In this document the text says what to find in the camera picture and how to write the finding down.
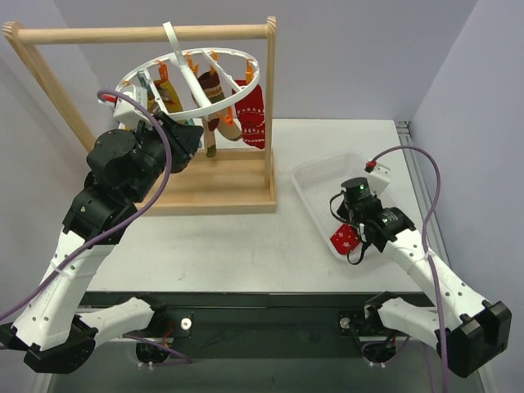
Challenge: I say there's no white round clip hanger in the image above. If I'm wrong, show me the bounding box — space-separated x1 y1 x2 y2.
115 22 260 120

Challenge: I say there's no red snowflake sock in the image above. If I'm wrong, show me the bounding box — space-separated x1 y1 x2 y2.
330 224 360 255

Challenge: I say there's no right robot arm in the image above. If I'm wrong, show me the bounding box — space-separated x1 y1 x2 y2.
333 177 512 377

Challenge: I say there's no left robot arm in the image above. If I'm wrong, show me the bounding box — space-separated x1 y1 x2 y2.
1 112 203 374

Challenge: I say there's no wooden hanger rack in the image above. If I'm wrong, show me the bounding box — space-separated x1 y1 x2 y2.
2 16 277 215

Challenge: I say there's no mustard yellow sock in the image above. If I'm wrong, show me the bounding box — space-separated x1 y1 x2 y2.
147 79 183 113

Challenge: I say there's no maroon striped beige sock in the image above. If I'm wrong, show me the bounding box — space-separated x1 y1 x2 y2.
197 67 242 158

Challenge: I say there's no red white patterned sock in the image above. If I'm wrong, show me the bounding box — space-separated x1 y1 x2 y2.
235 84 265 150

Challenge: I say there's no white plastic basket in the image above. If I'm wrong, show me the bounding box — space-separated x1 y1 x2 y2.
291 151 367 263

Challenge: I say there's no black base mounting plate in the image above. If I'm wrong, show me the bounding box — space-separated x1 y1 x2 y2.
77 291 410 361

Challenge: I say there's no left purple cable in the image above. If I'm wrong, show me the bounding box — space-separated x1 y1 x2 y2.
0 88 171 324

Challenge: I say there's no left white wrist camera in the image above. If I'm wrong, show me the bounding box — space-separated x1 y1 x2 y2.
99 84 151 130

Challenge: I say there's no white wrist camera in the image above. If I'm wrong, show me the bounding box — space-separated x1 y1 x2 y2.
364 161 391 197
99 84 151 130

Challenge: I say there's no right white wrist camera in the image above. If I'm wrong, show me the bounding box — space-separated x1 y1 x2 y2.
364 161 391 197

